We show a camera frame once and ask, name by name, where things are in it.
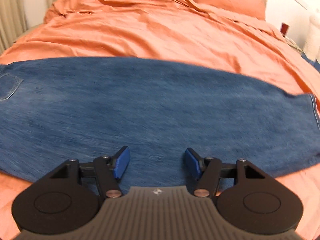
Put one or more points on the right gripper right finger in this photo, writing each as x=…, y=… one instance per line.
x=244, y=195

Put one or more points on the orange duvet cover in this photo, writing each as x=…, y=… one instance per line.
x=170, y=30

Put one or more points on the dark red box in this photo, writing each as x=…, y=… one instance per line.
x=284, y=28

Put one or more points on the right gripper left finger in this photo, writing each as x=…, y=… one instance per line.
x=70, y=195

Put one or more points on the right alpaca plush toy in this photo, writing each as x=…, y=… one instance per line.
x=311, y=45

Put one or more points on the blue denim jeans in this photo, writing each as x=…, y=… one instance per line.
x=86, y=107

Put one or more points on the beige pleated curtain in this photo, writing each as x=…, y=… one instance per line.
x=13, y=22

